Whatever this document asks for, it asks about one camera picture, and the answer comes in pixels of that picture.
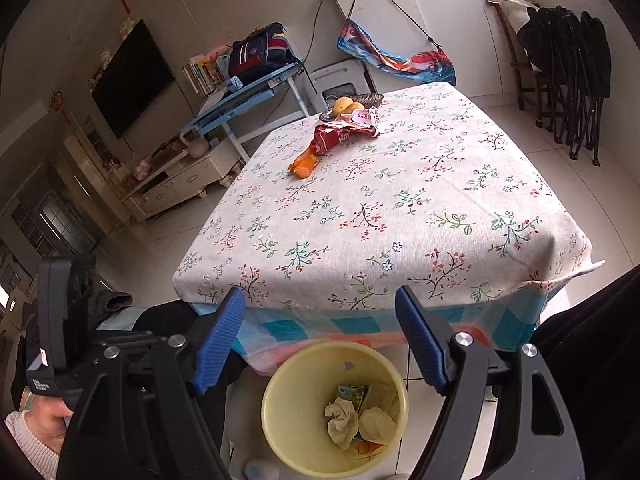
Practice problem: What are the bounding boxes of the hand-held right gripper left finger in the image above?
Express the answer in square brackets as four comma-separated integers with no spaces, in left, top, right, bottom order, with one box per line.
[56,287,247,480]

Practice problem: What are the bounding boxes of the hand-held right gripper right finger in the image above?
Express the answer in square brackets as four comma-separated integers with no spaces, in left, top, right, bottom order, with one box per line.
[395,285,586,480]

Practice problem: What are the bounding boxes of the blue milk carton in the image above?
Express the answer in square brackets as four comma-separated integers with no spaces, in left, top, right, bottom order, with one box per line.
[336,384,398,411]

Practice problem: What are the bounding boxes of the yellow plastic bin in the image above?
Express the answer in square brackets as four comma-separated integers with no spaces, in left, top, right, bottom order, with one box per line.
[261,341,410,478]

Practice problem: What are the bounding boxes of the white plastic bag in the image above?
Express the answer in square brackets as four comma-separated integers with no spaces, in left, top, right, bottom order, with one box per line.
[359,406,398,443]

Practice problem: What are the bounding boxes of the white tissue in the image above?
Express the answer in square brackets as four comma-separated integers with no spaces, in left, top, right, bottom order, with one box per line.
[324,397,361,451]

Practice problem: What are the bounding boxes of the red snack bag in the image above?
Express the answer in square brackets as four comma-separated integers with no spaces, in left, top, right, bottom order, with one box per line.
[312,121,380,157]

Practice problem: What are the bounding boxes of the person's left hand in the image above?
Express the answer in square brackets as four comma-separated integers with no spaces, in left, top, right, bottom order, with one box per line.
[6,396,75,443]

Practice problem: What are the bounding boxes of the dark grey cloth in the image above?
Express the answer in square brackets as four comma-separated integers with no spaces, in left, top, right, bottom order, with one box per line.
[95,287,133,323]

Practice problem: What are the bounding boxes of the pale blue stool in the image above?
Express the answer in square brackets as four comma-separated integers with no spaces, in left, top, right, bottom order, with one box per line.
[97,307,146,333]

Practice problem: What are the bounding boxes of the glass partition door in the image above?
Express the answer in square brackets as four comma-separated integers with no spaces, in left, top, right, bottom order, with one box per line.
[7,192,98,261]

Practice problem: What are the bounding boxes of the white blue slipper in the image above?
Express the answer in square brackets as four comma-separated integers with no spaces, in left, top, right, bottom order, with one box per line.
[244,457,281,480]

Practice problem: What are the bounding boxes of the floral tablecloth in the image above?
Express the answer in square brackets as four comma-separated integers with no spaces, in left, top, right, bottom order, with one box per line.
[172,81,606,311]

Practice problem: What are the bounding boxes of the white display cabinet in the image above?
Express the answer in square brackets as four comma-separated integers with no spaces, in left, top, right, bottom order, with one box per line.
[62,115,131,201]

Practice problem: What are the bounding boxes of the cream television cabinet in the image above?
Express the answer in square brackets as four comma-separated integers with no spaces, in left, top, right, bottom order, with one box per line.
[121,145,246,220]

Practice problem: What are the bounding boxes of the person's right leg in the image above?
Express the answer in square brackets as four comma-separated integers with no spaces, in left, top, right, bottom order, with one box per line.
[535,265,640,480]

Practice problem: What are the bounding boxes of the black television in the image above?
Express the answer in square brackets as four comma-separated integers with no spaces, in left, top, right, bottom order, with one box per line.
[91,19,177,140]

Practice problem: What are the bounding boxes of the woven metal tray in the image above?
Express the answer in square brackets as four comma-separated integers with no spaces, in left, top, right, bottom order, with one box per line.
[319,92,385,122]

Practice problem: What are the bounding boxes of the blue study desk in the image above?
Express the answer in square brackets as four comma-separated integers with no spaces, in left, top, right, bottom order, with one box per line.
[180,62,313,163]

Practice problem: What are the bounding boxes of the row of books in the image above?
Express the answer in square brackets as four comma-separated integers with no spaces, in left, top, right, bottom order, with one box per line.
[181,57,231,96]

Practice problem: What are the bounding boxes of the colourful printed cloth bag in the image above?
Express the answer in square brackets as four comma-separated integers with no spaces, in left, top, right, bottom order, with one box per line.
[337,0,457,87]

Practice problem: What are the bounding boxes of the wooden chair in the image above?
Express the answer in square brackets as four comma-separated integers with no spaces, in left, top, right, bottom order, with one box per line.
[487,0,551,111]

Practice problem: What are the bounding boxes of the dark blue backpack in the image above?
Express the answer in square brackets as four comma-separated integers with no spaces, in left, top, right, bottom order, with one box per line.
[227,22,296,78]

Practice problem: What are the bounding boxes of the black folded chairs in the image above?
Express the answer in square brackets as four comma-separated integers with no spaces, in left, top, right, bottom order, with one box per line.
[517,6,613,167]

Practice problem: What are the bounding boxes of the white cloth bag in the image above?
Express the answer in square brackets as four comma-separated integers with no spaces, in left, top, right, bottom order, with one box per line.
[482,0,541,36]

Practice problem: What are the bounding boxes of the red paper wall ornament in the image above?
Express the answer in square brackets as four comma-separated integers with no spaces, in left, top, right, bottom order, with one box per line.
[49,87,73,126]

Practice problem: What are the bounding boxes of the black cable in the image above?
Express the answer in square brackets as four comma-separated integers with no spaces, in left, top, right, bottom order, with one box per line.
[302,0,328,68]

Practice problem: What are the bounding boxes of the white wall cabinets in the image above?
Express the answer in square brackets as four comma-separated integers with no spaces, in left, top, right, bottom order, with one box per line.
[320,0,538,101]

